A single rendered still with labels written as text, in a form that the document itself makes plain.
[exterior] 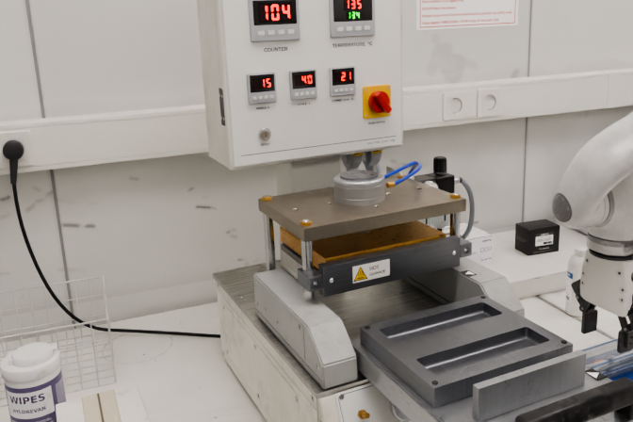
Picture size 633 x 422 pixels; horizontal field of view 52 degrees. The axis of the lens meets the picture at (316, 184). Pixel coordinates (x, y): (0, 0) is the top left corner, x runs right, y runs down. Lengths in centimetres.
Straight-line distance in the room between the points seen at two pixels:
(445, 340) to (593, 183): 37
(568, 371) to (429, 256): 28
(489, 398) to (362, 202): 37
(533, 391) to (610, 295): 46
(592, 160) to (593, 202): 6
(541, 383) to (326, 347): 26
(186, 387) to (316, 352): 45
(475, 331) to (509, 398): 14
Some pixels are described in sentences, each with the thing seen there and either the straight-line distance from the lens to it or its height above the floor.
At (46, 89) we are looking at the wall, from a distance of 143.
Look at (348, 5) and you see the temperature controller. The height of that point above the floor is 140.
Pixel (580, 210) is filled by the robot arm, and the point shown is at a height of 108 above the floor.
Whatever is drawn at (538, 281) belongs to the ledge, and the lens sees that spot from 157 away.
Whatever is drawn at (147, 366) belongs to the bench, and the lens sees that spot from 133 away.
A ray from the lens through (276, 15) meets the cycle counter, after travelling 105.
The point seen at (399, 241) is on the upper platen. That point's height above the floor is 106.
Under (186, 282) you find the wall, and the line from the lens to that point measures 155.
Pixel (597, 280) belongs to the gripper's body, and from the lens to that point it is 121.
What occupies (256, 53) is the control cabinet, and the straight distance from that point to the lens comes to 105.
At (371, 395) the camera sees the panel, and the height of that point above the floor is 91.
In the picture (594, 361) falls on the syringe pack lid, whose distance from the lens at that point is 125.
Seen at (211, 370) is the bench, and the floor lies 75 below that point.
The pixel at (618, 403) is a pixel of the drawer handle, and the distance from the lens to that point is 75.
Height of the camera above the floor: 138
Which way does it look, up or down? 14 degrees down
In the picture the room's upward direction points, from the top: 2 degrees counter-clockwise
